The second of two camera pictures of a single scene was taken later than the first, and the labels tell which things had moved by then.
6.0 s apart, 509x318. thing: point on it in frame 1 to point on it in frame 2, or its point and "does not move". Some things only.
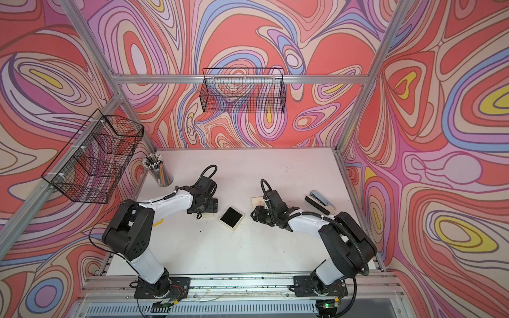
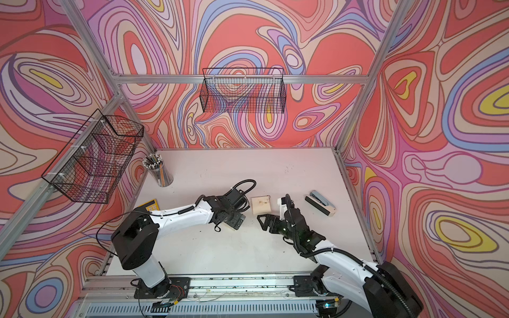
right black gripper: (258, 216) to (276, 220)
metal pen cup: (154, 163) does not move
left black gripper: (213, 207) to (239, 220)
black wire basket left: (89, 168) does not move
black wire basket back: (243, 90) does not move
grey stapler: (319, 202) does not move
